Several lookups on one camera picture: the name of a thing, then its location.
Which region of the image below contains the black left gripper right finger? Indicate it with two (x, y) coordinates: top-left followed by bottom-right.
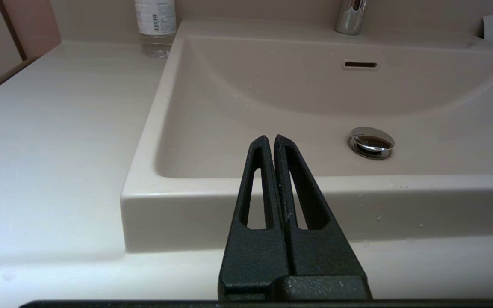
(274, 134), (367, 278)

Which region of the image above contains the chrome drain stopper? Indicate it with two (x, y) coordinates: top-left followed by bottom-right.
(348, 126), (396, 161)

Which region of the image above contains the white ceramic sink basin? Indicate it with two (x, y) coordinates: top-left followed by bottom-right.
(120, 19), (493, 254)

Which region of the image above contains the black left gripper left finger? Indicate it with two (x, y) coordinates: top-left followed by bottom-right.
(218, 135), (292, 301)

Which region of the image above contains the clear uncapped water bottle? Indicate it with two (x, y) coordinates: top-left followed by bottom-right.
(134, 0), (178, 59)

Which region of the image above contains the chrome basin faucet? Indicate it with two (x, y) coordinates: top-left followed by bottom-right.
(335, 0), (369, 36)

